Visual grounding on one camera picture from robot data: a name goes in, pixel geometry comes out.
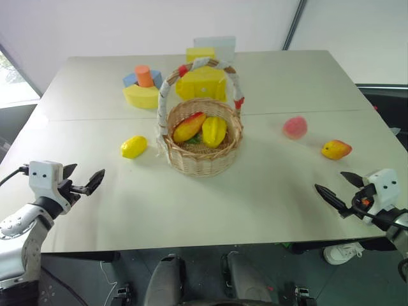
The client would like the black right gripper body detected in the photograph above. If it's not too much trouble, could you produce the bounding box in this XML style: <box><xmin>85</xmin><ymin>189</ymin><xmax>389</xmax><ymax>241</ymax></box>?
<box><xmin>337</xmin><ymin>183</ymin><xmax>377</xmax><ymax>219</ymax></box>

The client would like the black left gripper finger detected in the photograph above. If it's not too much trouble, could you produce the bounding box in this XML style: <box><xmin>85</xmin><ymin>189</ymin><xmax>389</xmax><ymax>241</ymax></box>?
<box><xmin>84</xmin><ymin>168</ymin><xmax>106</xmax><ymax>196</ymax></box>
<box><xmin>62</xmin><ymin>163</ymin><xmax>78</xmax><ymax>180</ymax></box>

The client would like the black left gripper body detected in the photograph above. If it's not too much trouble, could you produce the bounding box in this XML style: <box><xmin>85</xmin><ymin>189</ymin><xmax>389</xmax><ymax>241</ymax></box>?
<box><xmin>57</xmin><ymin>178</ymin><xmax>87</xmax><ymax>208</ymax></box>

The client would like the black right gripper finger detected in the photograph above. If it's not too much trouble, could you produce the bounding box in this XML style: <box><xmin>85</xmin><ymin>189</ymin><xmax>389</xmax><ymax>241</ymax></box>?
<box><xmin>314</xmin><ymin>183</ymin><xmax>349</xmax><ymax>212</ymax></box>
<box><xmin>340</xmin><ymin>171</ymin><xmax>365</xmax><ymax>189</ymax></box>

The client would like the red yellow toy mango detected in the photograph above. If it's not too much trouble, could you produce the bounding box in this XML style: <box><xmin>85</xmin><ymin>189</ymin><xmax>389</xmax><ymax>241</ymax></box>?
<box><xmin>172</xmin><ymin>111</ymin><xmax>207</xmax><ymax>143</ymax></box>
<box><xmin>321</xmin><ymin>139</ymin><xmax>353</xmax><ymax>161</ymax></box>

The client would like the yellow toy lemon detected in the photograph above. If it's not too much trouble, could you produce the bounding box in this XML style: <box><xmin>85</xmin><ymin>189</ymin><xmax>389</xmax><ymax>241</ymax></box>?
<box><xmin>120</xmin><ymin>135</ymin><xmax>149</xmax><ymax>160</ymax></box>

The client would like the white sneaker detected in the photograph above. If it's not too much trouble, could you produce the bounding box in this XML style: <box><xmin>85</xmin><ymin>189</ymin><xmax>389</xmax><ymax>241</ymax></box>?
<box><xmin>323</xmin><ymin>242</ymin><xmax>365</xmax><ymax>266</ymax></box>

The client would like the pink toy peach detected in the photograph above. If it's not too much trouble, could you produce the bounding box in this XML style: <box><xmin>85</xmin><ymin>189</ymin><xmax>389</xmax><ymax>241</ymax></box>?
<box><xmin>282</xmin><ymin>115</ymin><xmax>309</xmax><ymax>140</ymax></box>

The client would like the yellow arc foam block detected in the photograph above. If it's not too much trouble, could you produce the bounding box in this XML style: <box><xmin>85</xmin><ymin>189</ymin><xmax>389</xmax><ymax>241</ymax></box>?
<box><xmin>122</xmin><ymin>83</ymin><xmax>160</xmax><ymax>110</ymax></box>

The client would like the blue foam block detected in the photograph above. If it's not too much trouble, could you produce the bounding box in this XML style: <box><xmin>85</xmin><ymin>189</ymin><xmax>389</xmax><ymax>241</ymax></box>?
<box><xmin>122</xmin><ymin>69</ymin><xmax>164</xmax><ymax>91</ymax></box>

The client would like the orange foam cylinder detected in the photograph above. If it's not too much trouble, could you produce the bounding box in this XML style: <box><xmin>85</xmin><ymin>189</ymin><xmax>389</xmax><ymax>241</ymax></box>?
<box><xmin>134</xmin><ymin>64</ymin><xmax>155</xmax><ymax>89</ymax></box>

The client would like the dark rounded shape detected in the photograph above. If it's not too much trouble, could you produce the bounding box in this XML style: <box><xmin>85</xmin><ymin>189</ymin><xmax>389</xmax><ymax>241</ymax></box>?
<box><xmin>220</xmin><ymin>251</ymin><xmax>272</xmax><ymax>304</ymax></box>
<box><xmin>143</xmin><ymin>254</ymin><xmax>187</xmax><ymax>306</ymax></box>

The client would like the yellow toy starfruit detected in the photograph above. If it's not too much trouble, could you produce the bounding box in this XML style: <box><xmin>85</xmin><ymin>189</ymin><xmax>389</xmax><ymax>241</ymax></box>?
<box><xmin>201</xmin><ymin>116</ymin><xmax>228</xmax><ymax>149</ymax></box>

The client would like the large yellow foam block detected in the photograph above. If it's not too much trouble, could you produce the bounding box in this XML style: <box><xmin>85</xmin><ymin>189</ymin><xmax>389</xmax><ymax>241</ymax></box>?
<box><xmin>175</xmin><ymin>66</ymin><xmax>228</xmax><ymax>103</ymax></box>

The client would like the small yellow foam block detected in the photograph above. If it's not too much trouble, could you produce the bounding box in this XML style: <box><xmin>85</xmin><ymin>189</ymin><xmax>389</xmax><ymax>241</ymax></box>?
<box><xmin>186</xmin><ymin>47</ymin><xmax>217</xmax><ymax>64</ymax></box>

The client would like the pale blue box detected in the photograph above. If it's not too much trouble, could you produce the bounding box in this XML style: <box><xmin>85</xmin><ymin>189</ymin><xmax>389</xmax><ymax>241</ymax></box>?
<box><xmin>193</xmin><ymin>36</ymin><xmax>237</xmax><ymax>62</ymax></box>

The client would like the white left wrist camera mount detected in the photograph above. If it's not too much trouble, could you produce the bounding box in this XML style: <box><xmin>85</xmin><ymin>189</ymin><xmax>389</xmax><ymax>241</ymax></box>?
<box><xmin>27</xmin><ymin>160</ymin><xmax>73</xmax><ymax>215</ymax></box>

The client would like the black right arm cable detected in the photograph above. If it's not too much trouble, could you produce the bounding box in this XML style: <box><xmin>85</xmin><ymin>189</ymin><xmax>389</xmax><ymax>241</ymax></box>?
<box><xmin>353</xmin><ymin>205</ymin><xmax>408</xmax><ymax>284</ymax></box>

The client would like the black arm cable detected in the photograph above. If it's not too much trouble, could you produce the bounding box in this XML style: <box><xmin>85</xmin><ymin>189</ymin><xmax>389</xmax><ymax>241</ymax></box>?
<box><xmin>353</xmin><ymin>205</ymin><xmax>408</xmax><ymax>284</ymax></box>
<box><xmin>0</xmin><ymin>165</ymin><xmax>30</xmax><ymax>187</ymax></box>

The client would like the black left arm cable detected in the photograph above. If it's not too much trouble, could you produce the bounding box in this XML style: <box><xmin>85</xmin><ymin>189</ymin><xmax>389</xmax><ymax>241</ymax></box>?
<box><xmin>0</xmin><ymin>165</ymin><xmax>30</xmax><ymax>187</ymax></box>

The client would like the thin white cable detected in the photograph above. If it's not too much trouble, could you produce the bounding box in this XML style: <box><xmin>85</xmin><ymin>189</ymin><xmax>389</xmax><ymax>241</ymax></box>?
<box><xmin>99</xmin><ymin>260</ymin><xmax>119</xmax><ymax>306</ymax></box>

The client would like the wicker basket with handle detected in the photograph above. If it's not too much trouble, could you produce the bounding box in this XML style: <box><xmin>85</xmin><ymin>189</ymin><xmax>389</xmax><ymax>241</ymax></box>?
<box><xmin>154</xmin><ymin>56</ymin><xmax>247</xmax><ymax>178</ymax></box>

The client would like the grey window post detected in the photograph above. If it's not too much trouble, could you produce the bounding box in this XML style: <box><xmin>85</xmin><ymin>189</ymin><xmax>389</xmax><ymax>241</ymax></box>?
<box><xmin>281</xmin><ymin>0</ymin><xmax>309</xmax><ymax>52</ymax></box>

